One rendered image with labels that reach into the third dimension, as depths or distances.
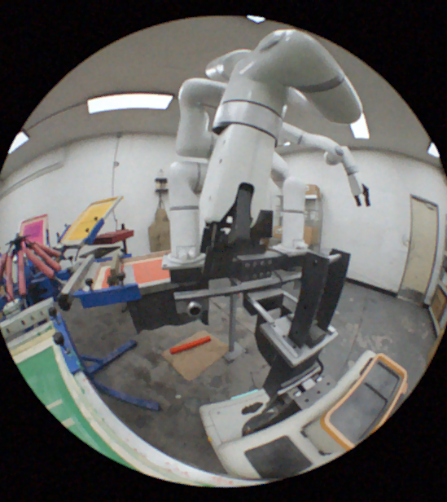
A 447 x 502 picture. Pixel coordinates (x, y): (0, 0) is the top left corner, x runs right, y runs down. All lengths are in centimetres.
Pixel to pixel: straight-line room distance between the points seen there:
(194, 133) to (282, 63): 37
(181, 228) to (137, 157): 276
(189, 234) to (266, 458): 61
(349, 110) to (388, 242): 347
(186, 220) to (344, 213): 341
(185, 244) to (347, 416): 59
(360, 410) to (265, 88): 48
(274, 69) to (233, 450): 51
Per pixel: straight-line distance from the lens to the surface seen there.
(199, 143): 47
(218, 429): 101
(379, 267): 367
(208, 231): 22
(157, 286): 71
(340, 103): 18
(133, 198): 295
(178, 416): 134
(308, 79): 16
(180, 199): 46
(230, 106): 17
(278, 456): 39
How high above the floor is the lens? 128
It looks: 14 degrees down
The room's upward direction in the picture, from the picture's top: straight up
